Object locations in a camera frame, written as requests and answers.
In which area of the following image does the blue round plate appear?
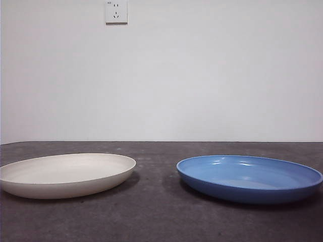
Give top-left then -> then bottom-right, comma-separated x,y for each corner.
176,154 -> 323,204

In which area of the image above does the white round plate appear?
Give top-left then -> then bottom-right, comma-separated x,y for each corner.
0,152 -> 137,200

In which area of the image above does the white wall socket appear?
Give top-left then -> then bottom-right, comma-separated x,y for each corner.
105,0 -> 128,25

